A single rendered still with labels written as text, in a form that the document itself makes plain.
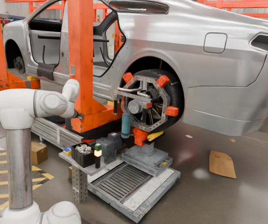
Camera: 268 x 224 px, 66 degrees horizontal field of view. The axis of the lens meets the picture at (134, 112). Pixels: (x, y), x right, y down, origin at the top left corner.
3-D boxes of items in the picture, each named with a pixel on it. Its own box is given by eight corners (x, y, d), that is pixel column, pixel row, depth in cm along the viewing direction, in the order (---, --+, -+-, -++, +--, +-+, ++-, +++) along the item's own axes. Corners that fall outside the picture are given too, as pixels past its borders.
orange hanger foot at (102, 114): (124, 117, 260) (125, 90, 248) (92, 129, 219) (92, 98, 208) (114, 114, 269) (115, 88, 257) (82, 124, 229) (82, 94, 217)
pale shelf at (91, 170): (106, 167, 173) (106, 164, 172) (91, 176, 160) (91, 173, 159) (74, 149, 197) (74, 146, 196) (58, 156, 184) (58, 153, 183)
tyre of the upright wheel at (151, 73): (126, 97, 258) (159, 138, 240) (113, 100, 239) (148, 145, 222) (156, 55, 219) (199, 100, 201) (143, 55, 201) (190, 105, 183)
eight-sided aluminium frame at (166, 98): (165, 135, 204) (173, 81, 186) (162, 137, 199) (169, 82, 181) (123, 120, 234) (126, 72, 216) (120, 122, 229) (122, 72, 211)
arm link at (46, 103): (68, 92, 108) (40, 92, 105) (65, 86, 91) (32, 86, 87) (68, 118, 107) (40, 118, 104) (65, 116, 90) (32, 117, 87)
